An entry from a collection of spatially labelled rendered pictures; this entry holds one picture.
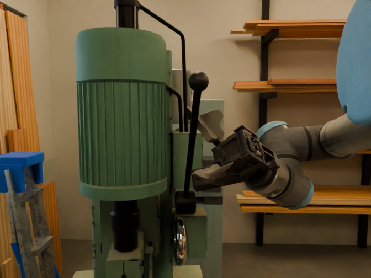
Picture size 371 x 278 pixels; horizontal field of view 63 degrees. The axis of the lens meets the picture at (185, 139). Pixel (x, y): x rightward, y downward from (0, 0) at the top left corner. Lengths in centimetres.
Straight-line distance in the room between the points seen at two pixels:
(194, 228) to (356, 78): 65
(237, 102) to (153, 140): 244
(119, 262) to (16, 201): 89
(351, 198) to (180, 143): 226
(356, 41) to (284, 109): 280
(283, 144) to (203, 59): 229
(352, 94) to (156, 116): 38
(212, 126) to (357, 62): 38
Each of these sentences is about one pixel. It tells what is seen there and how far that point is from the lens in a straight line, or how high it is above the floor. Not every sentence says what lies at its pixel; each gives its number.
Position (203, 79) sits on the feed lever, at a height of 141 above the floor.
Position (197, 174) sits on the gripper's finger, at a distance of 50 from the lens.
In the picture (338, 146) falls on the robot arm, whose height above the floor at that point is 128.
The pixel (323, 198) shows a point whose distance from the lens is 280.
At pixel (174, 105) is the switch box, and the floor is 138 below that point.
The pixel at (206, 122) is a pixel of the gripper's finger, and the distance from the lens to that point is 60.
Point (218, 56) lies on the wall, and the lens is 300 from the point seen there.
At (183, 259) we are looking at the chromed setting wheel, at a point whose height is 100.
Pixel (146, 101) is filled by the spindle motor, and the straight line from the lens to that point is 56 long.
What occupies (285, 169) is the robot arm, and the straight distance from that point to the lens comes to 68.
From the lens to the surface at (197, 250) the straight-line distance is 87.
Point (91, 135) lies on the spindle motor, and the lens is 57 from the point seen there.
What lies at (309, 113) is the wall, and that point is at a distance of 314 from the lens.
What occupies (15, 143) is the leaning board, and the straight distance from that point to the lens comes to 235.
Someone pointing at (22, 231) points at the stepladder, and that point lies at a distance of 151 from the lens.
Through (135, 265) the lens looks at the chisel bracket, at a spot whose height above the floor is 106.
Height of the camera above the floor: 137
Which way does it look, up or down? 6 degrees down
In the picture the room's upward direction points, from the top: straight up
